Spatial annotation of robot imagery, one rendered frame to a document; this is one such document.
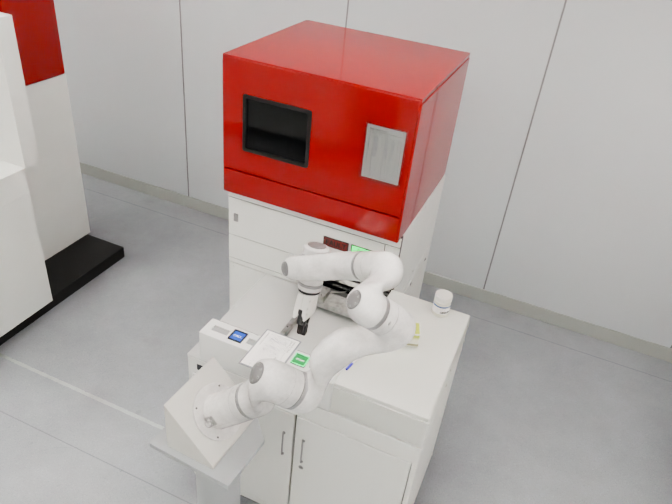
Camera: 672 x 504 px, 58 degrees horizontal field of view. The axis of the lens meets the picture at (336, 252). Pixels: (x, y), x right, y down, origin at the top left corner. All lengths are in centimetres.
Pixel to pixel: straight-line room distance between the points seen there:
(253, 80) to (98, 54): 276
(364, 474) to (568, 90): 233
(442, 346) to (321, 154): 88
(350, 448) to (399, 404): 32
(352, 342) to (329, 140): 95
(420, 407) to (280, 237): 103
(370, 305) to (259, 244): 132
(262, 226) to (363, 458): 109
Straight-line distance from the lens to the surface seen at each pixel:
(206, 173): 479
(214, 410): 203
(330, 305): 260
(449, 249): 418
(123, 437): 329
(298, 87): 234
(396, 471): 234
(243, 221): 278
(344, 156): 234
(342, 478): 249
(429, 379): 223
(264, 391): 176
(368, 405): 215
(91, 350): 377
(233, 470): 209
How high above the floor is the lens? 250
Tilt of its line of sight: 33 degrees down
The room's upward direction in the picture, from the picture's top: 6 degrees clockwise
